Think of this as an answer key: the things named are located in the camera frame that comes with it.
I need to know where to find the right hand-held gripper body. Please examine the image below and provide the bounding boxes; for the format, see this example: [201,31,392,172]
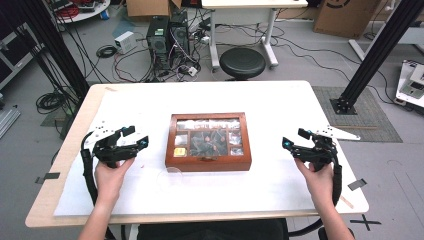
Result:
[291,124,362,173]

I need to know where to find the white desk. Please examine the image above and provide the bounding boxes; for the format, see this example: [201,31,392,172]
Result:
[200,0,309,73]

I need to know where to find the black flight case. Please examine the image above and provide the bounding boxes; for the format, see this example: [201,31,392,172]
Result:
[0,21,44,91]

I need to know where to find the wooden box with glass lid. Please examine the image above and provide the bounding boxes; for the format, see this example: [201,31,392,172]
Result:
[164,112,253,173]

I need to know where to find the white table mat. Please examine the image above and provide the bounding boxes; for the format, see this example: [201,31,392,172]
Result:
[53,81,369,218]

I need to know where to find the clear round dish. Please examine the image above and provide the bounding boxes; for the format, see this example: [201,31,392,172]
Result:
[156,166,184,193]

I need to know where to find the black cable bundle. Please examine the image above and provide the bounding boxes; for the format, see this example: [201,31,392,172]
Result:
[34,90,73,116]

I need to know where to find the white device with screen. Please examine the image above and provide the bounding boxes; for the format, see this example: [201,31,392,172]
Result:
[394,59,424,109]

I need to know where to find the black computer tower green label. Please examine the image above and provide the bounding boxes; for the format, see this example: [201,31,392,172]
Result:
[145,15,172,83]

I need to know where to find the white round table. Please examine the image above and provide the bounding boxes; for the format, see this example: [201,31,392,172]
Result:
[49,0,112,24]

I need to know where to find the grey floor mat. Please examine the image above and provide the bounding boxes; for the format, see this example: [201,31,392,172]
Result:
[311,85,404,144]

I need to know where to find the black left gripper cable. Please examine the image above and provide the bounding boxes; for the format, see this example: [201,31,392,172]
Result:
[80,131,99,206]

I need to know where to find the black frame post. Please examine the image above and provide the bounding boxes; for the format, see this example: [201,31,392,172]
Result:
[19,0,91,101]
[329,0,424,116]

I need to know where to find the open cardboard box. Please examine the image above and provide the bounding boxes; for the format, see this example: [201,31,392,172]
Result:
[125,0,183,18]

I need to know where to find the black round stool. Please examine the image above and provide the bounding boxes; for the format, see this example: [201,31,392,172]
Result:
[219,47,267,82]

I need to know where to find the coiled black cable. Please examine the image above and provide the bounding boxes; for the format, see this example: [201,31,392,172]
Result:
[95,44,118,59]

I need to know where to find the large cardboard box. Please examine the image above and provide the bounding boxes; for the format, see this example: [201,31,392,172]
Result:
[313,0,383,39]

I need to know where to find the red cable bundle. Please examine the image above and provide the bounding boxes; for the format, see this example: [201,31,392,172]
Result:
[54,4,81,20]

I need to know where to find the white power supply box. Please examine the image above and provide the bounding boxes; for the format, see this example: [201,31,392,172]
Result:
[114,30,138,55]

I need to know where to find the black tape strip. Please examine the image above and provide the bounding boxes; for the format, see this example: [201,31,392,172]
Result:
[34,171,62,185]
[347,178,368,192]

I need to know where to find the black chair seat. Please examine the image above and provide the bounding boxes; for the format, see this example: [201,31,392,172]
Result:
[136,218,290,240]

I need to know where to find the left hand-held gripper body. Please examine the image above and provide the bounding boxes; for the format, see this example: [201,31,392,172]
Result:
[83,123,140,169]

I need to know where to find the person's right hand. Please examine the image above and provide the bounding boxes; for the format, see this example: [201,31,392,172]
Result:
[294,158,335,208]

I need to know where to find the person's left hand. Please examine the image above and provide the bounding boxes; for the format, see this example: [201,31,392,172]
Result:
[94,157,136,206]

